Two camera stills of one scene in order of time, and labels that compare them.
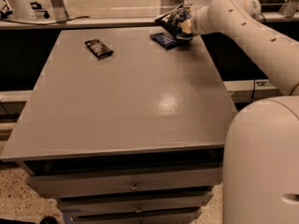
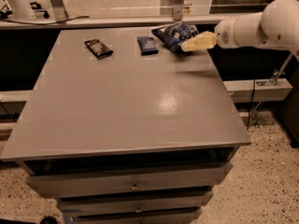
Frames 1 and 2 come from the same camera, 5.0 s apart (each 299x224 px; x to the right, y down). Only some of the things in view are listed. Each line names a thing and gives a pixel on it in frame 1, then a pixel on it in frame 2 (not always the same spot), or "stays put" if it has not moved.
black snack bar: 98,49 stays put
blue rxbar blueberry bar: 164,40 → 147,46
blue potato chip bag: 171,20 → 174,34
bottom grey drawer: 133,216 stays put
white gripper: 195,26 → 223,35
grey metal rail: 115,21 stays put
